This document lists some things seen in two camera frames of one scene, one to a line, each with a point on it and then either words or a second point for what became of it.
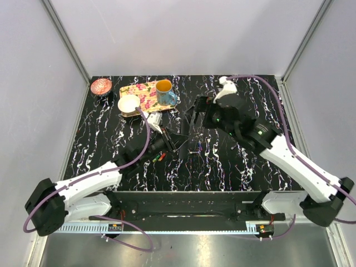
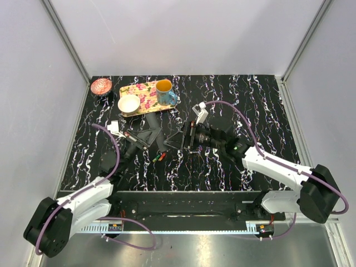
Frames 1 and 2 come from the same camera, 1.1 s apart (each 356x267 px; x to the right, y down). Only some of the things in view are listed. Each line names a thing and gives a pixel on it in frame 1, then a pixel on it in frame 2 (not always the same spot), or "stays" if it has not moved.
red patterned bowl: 101,86 stays
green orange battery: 156,158 stays
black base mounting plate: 190,207 stays
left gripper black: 174,137 -> 147,137
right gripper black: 203,104 -> 176,141
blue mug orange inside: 165,97 stays
